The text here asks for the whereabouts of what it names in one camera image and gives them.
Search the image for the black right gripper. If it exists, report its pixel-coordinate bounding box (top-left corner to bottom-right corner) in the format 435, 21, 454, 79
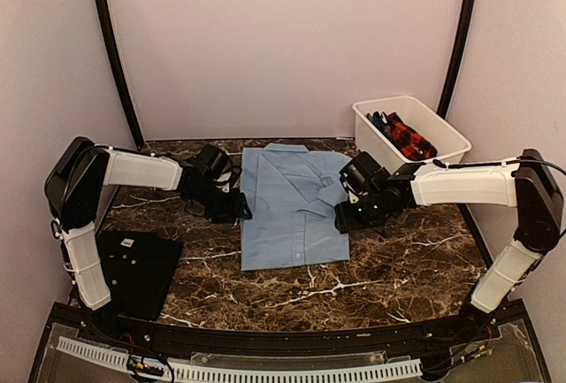
335, 191, 386, 233

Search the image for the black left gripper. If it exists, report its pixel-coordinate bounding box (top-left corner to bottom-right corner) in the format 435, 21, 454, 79
187, 180, 252, 222

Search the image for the light blue long sleeve shirt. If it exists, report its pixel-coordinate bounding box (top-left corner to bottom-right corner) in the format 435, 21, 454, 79
240, 143, 350, 271

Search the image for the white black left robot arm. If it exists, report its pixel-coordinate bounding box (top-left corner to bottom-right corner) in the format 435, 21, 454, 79
44, 136, 252, 310

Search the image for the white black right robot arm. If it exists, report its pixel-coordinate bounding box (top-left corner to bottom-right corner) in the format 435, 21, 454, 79
334, 149, 565, 342

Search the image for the red black plaid shirt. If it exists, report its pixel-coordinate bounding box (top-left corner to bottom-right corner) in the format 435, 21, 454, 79
383, 112, 438, 161

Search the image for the blue black plaid shirt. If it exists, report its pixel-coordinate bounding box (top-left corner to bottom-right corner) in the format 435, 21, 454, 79
366, 111, 389, 138

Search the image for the folded black shirt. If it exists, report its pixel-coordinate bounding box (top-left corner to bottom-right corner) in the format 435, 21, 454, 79
96, 231, 183, 320

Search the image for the white plastic bin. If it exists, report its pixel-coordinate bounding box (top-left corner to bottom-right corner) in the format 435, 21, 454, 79
352, 96, 471, 172

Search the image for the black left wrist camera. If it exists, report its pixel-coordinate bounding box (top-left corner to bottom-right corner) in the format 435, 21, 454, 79
193, 144, 229, 180

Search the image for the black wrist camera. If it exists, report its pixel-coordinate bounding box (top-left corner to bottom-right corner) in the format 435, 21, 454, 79
193, 144, 229, 180
340, 151, 391, 195

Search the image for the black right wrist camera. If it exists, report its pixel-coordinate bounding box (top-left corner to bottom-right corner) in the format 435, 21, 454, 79
340, 151, 391, 195

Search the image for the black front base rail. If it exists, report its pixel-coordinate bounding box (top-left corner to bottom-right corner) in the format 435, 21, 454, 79
28, 301, 553, 382

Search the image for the white slotted cable duct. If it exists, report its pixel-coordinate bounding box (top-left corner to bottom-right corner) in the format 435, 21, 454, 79
57, 337, 422, 382

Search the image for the black left corner post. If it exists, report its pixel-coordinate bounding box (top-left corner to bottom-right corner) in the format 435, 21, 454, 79
95, 0, 145, 150

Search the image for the black corner post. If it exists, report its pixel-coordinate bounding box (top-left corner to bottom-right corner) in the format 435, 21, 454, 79
95, 0, 145, 150
436, 0, 475, 119

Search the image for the black right corner post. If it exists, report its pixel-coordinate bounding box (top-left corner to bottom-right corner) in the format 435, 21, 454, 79
436, 0, 475, 119

